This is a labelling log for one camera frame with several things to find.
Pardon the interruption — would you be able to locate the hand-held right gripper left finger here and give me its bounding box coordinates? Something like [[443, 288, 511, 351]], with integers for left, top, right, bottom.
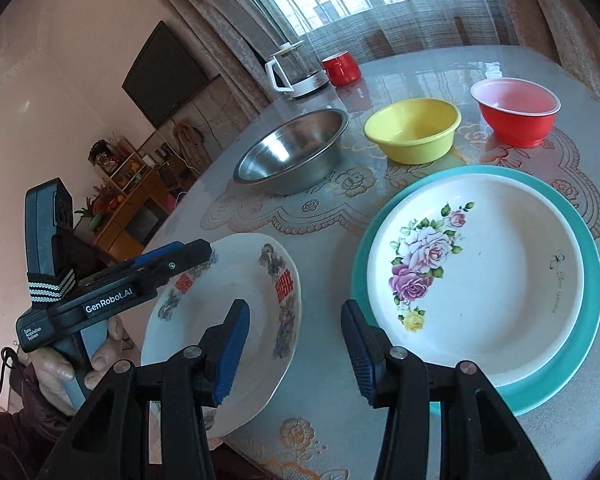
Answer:
[[42, 299, 253, 480]]

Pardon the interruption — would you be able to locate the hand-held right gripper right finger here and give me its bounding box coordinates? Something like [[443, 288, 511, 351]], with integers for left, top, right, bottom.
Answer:
[[341, 299, 551, 480]]

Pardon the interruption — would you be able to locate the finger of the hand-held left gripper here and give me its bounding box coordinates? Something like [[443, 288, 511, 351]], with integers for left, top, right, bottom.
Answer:
[[125, 240, 217, 293]]

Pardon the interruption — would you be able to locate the white dragon print plate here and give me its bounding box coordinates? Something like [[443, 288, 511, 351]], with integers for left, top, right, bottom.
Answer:
[[140, 232, 303, 441]]

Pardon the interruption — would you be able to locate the white rose print plate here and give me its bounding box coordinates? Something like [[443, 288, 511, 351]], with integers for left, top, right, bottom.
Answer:
[[366, 178, 586, 387]]

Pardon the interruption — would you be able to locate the stainless steel bowl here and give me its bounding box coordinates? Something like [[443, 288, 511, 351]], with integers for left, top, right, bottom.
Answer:
[[232, 108, 350, 196]]

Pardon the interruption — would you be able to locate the yellow plate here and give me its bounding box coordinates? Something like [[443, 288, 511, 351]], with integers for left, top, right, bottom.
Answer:
[[363, 98, 462, 165]]

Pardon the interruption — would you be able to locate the teal plate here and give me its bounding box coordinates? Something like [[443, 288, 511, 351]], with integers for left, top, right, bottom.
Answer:
[[350, 165, 600, 416]]

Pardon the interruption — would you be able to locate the red plastic bowl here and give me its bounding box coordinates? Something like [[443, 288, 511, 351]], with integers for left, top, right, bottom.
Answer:
[[470, 78, 562, 148]]

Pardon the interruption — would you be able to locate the person's left forearm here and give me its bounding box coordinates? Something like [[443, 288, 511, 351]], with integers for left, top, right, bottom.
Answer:
[[0, 360, 81, 480]]

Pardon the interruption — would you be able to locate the person's left hand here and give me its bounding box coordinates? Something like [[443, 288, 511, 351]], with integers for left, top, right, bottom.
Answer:
[[27, 316, 141, 413]]

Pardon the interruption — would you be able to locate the wooden shelf cabinet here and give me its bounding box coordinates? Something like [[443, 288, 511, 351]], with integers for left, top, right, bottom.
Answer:
[[75, 132, 216, 261]]

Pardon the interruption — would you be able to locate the lace floral tablecloth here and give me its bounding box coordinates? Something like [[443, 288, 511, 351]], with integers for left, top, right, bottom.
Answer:
[[175, 42, 600, 480]]

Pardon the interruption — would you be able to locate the beige patterned curtain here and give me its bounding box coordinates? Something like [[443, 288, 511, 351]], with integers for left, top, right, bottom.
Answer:
[[130, 0, 291, 126], [520, 0, 600, 101]]

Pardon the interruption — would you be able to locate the red mug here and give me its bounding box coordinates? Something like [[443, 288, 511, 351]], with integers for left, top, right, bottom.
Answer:
[[321, 51, 365, 87]]

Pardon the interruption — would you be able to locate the white sheer curtain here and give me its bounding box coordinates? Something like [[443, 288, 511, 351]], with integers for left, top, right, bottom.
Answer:
[[225, 0, 531, 61]]

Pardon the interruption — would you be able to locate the black wall television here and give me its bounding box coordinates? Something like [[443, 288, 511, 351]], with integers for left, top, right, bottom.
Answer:
[[121, 21, 221, 128]]

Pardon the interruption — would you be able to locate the glass kettle with white handle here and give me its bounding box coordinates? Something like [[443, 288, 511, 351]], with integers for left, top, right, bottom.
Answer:
[[264, 41, 331, 100]]

